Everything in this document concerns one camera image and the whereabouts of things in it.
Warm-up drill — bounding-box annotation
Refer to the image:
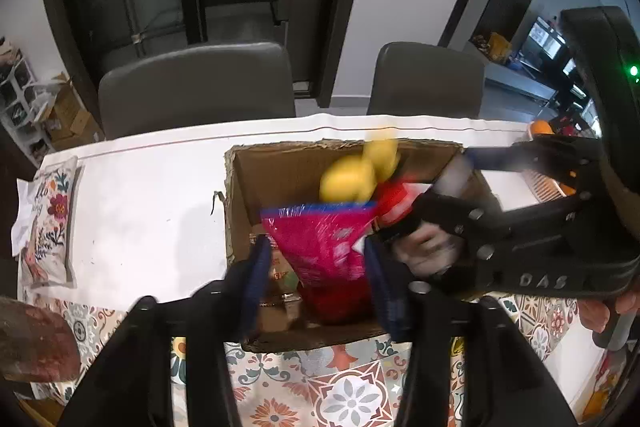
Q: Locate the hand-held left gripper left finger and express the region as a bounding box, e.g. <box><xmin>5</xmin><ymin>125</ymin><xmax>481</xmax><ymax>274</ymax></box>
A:
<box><xmin>60</xmin><ymin>234</ymin><xmax>273</xmax><ymax>427</ymax></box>

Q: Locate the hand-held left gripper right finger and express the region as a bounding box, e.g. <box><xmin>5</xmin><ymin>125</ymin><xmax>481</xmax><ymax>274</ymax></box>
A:
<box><xmin>362</xmin><ymin>237</ymin><xmax>581</xmax><ymax>427</ymax></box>

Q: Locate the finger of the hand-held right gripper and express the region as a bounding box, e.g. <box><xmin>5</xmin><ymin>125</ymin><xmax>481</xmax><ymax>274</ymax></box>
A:
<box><xmin>372</xmin><ymin>189</ymin><xmax>506</xmax><ymax>298</ymax></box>
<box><xmin>460</xmin><ymin>134</ymin><xmax>608</xmax><ymax>188</ymax></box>

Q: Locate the pink snack packet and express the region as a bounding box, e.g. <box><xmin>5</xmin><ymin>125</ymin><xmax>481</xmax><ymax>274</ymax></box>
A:
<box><xmin>260</xmin><ymin>202</ymin><xmax>378</xmax><ymax>293</ymax></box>

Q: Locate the brown cardboard box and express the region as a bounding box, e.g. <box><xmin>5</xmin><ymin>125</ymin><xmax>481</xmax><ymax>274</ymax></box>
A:
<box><xmin>222</xmin><ymin>138</ymin><xmax>503</xmax><ymax>354</ymax></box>

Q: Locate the yellow red plush toy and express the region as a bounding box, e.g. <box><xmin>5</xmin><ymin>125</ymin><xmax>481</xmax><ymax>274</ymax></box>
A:
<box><xmin>319</xmin><ymin>138</ymin><xmax>463</xmax><ymax>275</ymax></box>

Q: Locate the person's right hand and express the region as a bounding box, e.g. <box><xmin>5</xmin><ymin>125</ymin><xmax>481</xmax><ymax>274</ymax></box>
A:
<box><xmin>577</xmin><ymin>289</ymin><xmax>640</xmax><ymax>335</ymax></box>

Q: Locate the pile of oranges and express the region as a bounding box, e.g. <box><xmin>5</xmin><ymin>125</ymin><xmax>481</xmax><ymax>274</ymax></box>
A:
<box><xmin>527</xmin><ymin>119</ymin><xmax>578</xmax><ymax>198</ymax></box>

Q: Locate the white plastic fruit basket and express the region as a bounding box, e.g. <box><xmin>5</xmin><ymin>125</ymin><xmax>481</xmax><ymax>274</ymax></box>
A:
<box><xmin>520</xmin><ymin>167</ymin><xmax>576</xmax><ymax>208</ymax></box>

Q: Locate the yellow bag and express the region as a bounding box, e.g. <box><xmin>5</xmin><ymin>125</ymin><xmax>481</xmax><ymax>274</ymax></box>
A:
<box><xmin>487</xmin><ymin>32</ymin><xmax>513</xmax><ymax>62</ymax></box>

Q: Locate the large screen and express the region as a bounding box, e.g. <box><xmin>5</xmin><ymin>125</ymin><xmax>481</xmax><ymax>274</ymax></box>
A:
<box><xmin>530</xmin><ymin>19</ymin><xmax>563</xmax><ymax>58</ymax></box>

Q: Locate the grey dining chair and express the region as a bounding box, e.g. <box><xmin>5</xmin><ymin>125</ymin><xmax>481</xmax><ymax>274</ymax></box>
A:
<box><xmin>97</xmin><ymin>42</ymin><xmax>296</xmax><ymax>140</ymax></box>
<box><xmin>366</xmin><ymin>42</ymin><xmax>486</xmax><ymax>118</ymax></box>

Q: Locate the floral printed cushion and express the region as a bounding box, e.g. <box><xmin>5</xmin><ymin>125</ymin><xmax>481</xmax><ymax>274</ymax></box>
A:
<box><xmin>22</xmin><ymin>156</ymin><xmax>81</xmax><ymax>290</ymax></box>

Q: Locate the grey door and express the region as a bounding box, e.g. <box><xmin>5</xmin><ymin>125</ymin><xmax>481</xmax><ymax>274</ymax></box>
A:
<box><xmin>287</xmin><ymin>0</ymin><xmax>376</xmax><ymax>98</ymax></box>

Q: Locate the small brown carton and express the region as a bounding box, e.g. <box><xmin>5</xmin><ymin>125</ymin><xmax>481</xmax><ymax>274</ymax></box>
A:
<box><xmin>45</xmin><ymin>79</ymin><xmax>101</xmax><ymax>142</ymax></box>

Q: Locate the white shoe rack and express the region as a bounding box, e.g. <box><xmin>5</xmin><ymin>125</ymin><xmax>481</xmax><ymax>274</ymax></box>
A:
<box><xmin>0</xmin><ymin>37</ymin><xmax>51</xmax><ymax>158</ymax></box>

